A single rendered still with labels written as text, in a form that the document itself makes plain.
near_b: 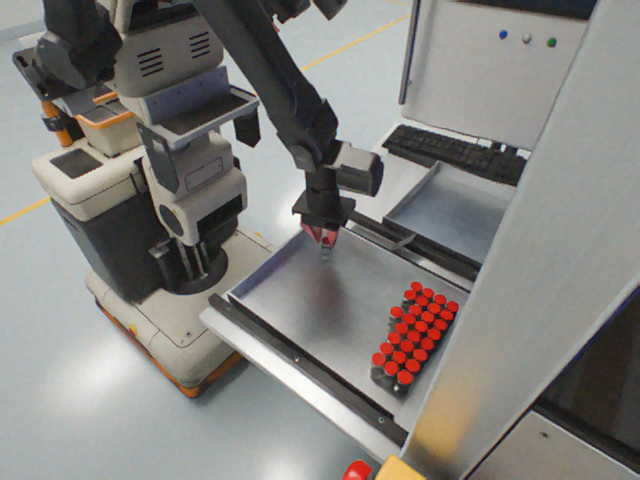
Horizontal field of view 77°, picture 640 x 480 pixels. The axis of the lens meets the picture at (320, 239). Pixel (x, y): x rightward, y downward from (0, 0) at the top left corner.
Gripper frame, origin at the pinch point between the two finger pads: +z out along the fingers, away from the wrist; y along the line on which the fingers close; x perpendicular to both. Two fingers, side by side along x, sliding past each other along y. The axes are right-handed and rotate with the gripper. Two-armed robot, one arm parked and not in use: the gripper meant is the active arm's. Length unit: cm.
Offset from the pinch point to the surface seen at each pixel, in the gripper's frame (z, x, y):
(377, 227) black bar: 3.4, 10.3, 7.3
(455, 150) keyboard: 12, 58, 17
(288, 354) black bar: 2.4, -23.3, 3.0
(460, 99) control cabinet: 4, 73, 14
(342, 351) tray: 4.6, -18.6, 10.3
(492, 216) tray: 6.6, 25.3, 29.3
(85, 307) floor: 87, 3, -121
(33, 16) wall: 61, 258, -441
